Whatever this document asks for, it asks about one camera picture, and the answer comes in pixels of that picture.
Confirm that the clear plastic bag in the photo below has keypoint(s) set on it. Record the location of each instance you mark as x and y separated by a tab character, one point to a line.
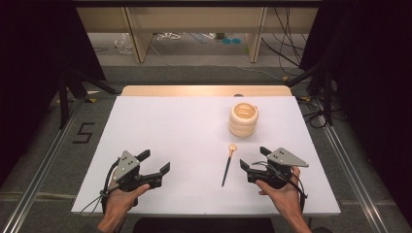
123	43

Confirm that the beige wooden shelf unit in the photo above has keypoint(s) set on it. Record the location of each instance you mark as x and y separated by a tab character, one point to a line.
194	19

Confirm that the wooden table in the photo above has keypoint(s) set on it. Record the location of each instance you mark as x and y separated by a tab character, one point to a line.
200	90

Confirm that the cream ringed brush holder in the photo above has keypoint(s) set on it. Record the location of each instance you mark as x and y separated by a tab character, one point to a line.
243	119

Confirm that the person's right hand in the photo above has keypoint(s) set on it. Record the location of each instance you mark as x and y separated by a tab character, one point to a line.
285	195

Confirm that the black curtain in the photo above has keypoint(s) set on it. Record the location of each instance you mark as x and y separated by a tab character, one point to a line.
32	64
375	81

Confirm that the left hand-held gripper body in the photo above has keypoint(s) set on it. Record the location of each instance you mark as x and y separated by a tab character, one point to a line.
127	165

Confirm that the aluminium floor rail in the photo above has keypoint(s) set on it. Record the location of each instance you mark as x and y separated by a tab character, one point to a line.
42	168
350	174

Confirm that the white foam board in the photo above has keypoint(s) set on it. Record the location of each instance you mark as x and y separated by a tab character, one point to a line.
181	136

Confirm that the black metal stand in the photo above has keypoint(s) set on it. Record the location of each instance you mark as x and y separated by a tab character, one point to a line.
64	97
327	93

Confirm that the person's left hand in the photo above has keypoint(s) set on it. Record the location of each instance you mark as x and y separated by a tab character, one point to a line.
120	200

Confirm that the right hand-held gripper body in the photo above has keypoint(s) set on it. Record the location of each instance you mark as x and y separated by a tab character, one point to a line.
282	158

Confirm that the blue round discs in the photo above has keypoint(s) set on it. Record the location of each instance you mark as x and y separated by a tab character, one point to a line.
231	41

